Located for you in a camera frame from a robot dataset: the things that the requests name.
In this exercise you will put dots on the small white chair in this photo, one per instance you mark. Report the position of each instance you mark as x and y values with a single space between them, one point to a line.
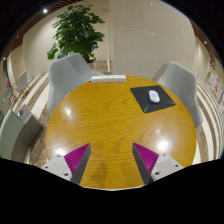
21 82

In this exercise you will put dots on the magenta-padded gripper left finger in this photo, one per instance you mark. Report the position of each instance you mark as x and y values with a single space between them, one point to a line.
76 160

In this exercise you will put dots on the grey upholstered chair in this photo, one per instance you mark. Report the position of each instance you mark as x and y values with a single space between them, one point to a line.
183 86
65 78

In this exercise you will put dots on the white power strip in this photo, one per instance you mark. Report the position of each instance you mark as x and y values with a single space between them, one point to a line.
108 78

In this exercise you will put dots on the green potted plant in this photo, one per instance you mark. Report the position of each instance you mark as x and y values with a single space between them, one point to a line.
76 30

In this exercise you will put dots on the white cartoon-print computer mouse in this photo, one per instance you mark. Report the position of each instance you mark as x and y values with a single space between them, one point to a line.
154 96

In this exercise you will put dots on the black mouse pad green lines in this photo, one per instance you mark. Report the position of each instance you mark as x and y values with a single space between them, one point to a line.
140 96

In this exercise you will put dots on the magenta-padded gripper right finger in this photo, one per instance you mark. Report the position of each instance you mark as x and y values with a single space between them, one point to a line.
148 160

